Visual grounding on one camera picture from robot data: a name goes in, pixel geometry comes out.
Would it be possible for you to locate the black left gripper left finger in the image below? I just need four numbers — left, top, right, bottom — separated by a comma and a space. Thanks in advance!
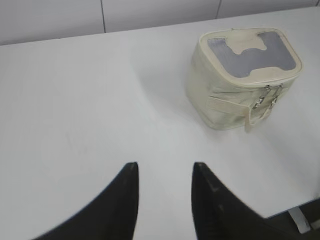
36, 162, 139, 240

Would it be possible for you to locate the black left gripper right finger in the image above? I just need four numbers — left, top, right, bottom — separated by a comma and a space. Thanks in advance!
191, 162, 303, 240

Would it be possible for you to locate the cream zippered bag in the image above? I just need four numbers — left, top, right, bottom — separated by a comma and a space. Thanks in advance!
186, 27, 303, 132

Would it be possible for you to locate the white table leg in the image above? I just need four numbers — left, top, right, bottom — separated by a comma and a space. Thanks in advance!
288, 207, 311, 234

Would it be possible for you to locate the silver zipper pull ring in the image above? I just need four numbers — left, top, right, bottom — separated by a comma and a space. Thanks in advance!
252, 84, 272, 111

